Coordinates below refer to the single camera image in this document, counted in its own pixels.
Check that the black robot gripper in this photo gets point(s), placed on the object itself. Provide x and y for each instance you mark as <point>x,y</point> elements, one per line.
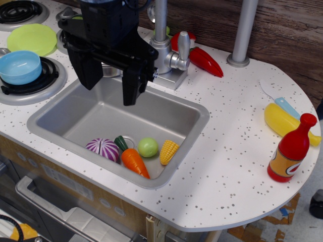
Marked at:
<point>108,34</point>

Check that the small steel pot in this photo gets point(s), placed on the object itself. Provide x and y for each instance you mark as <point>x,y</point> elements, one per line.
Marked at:
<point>109,71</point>

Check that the grey toy sink basin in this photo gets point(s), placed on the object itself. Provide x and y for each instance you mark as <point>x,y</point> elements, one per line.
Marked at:
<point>77,115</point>

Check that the front left stove burner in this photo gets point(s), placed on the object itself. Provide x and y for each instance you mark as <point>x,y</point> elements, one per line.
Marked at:
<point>52,79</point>

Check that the silver toy faucet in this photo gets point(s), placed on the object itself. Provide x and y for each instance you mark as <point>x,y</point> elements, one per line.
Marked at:
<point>172,65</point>

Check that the green toy can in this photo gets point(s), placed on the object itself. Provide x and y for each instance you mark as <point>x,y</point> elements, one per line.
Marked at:
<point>77,17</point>

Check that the purple toy onion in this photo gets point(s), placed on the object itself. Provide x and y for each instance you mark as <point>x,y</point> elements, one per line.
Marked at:
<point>105,148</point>

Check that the red white toy mushroom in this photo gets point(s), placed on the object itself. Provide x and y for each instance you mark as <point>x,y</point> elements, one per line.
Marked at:
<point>174,41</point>

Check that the grey stove knob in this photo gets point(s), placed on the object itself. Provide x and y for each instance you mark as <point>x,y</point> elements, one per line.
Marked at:
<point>66,13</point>

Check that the green toy apple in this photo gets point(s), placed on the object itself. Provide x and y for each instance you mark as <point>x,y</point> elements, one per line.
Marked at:
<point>148,147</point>

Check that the green plastic plate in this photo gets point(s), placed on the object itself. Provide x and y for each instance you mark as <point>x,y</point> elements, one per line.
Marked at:
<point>38,38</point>

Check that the orange toy carrot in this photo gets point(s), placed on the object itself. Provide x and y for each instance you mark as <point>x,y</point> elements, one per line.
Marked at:
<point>131,158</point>

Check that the red toy chili pepper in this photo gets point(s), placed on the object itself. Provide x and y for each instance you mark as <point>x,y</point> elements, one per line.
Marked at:
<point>202,59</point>

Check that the blue plastic bowl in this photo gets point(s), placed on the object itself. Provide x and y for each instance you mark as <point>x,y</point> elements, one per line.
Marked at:
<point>20,67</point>

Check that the yellow toy corn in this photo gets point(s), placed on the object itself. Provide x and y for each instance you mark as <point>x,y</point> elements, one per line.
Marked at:
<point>167,152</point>

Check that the back left stove burner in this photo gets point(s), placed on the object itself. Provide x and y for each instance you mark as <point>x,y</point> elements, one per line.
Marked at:
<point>15,14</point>

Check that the grey vertical pole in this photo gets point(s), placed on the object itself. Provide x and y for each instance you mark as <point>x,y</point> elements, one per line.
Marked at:
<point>238,58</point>

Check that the white blue toy knife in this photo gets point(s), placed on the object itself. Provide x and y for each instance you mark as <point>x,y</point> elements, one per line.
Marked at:
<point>279,100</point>

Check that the yellow toy banana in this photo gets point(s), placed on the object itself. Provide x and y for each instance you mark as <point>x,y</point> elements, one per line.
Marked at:
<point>279,120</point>

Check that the yellow object bottom left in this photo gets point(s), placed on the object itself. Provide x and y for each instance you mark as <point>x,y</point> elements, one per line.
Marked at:
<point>28,232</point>

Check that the red ketchup bottle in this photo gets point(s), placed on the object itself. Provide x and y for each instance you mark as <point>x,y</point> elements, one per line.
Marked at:
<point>291,150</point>

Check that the oven door handle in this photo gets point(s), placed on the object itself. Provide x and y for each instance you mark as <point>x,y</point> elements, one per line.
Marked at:
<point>63,209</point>

